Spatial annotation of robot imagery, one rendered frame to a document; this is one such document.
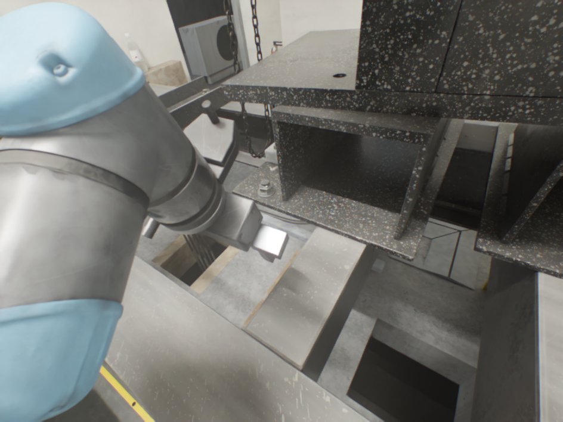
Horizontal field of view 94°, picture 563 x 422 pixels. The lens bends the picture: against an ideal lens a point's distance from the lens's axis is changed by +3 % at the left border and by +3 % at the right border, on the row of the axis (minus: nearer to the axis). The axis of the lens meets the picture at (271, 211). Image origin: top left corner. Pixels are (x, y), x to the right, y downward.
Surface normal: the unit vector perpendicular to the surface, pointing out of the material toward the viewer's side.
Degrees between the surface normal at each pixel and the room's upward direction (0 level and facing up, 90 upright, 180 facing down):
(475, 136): 0
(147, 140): 86
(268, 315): 0
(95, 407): 0
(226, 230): 25
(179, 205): 108
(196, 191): 99
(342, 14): 90
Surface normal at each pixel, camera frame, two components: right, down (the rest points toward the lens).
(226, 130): -0.18, -0.37
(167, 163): 0.87, 0.37
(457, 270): 0.02, -0.66
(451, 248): -0.22, -0.76
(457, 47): -0.47, 0.64
